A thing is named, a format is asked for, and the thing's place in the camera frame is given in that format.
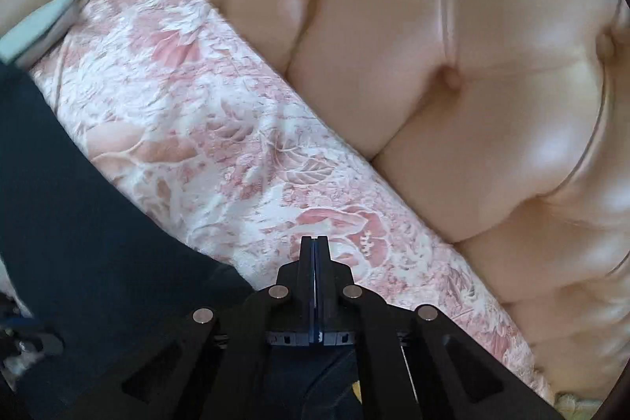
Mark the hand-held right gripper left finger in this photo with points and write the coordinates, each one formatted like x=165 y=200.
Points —
x=307 y=292

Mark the pink tufted leather sofa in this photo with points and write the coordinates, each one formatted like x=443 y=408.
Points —
x=443 y=154

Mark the pink floral blanket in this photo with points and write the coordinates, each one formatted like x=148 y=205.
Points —
x=221 y=129

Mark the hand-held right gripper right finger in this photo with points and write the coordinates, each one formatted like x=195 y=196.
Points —
x=322 y=292

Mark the light blue folded cloth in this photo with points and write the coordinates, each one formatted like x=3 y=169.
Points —
x=39 y=26

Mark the dark blue sweatshirt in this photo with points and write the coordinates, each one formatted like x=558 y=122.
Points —
x=88 y=228

